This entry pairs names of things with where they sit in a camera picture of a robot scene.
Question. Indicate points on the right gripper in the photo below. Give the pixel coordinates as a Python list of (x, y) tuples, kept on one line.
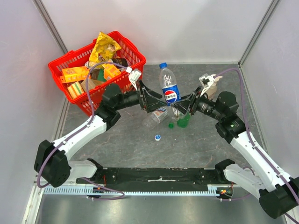
[(194, 102)]

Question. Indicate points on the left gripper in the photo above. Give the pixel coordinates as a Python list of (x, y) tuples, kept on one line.
[(148, 101)]

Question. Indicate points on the clear Pocari Sweat bottle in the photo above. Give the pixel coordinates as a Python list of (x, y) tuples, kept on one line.
[(155, 118)]

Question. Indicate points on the green plastic bottle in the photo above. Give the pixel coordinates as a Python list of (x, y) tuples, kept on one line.
[(183, 121)]

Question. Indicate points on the blue cap drink bottle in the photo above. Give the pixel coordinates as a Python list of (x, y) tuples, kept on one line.
[(170, 89)]

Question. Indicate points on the green bottle cap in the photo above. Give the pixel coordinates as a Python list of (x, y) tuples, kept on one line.
[(171, 125)]

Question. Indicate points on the white blue bottle cap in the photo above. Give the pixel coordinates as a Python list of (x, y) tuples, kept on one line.
[(157, 137)]

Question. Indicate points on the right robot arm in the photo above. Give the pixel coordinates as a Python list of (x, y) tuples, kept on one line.
[(276, 190)]

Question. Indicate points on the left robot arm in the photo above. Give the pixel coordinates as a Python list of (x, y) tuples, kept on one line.
[(53, 160)]

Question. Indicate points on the beige pump dispenser bottle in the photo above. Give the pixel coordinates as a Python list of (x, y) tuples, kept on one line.
[(212, 90)]

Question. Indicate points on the dark round can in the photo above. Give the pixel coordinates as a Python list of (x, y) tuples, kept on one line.
[(120, 61)]

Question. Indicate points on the orange snack box right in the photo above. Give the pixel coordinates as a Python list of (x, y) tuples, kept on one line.
[(110, 71)]

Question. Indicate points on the orange snack box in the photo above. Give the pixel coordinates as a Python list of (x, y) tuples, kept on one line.
[(74, 74), (110, 71)]

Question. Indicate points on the brown wooden block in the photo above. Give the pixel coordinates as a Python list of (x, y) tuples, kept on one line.
[(92, 84)]

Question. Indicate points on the yellow snack bag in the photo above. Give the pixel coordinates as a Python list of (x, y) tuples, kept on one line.
[(103, 50)]

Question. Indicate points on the striped sponge block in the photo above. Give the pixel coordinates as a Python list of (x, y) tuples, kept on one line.
[(75, 90)]

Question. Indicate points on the orange snack box left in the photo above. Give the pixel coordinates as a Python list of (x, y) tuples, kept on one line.
[(74, 74)]

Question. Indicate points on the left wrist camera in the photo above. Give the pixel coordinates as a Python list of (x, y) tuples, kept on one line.
[(133, 76)]

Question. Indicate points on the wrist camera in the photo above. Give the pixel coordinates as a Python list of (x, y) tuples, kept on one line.
[(133, 76), (207, 81)]

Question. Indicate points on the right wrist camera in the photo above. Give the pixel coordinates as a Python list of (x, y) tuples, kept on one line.
[(207, 81)]

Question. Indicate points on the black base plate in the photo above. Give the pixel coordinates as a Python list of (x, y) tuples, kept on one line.
[(158, 179)]

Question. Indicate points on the white cable duct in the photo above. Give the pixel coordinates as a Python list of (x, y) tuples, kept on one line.
[(91, 190)]

